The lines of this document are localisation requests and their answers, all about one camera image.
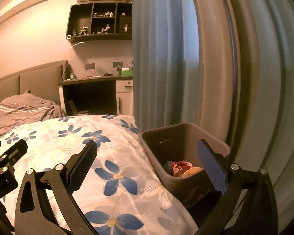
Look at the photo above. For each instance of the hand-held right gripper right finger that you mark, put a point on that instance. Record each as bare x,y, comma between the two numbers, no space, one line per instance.
212,169

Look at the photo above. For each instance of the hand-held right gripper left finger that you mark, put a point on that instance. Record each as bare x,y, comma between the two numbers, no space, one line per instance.
80,166

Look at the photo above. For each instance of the round cardboard tube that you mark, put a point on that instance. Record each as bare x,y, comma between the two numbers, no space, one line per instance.
191,172

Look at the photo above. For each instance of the red white snack packet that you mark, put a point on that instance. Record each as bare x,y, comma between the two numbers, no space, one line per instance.
180,167

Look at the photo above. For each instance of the green wrapper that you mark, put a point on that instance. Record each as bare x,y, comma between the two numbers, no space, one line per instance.
167,168

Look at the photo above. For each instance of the brown plastic bin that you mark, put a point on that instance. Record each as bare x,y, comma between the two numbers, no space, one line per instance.
156,166

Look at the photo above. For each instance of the floral blue white blanket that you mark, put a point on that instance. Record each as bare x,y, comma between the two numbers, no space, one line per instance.
112,151

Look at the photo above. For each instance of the grey striped duvet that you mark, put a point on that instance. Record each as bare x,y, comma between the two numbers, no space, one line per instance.
22,112

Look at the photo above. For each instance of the dark flat box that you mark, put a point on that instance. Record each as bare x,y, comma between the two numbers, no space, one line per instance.
74,107

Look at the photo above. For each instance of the padded bed headboard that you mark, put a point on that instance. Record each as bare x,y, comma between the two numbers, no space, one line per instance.
39,80

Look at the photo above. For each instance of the white desk drawer cabinet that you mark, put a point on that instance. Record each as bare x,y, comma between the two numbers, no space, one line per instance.
123,98

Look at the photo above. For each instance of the dark wooden desk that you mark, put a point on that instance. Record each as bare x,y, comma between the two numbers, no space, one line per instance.
88,78

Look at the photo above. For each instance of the small black item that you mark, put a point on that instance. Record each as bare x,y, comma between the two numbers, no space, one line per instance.
108,74

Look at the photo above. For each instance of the green box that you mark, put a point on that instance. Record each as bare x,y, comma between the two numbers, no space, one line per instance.
126,73

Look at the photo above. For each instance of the grey sheer curtain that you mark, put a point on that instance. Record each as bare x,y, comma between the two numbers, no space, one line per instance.
272,78

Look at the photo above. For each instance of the blue curtain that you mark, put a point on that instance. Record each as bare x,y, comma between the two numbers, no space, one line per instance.
166,53

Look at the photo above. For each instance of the group of small figurines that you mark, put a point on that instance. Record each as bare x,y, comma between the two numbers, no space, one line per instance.
83,30

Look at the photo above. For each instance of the dark wall socket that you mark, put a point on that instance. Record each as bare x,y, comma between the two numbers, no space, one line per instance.
89,66
117,64

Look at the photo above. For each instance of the dark wall shelf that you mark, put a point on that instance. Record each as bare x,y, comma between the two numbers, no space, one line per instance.
79,13

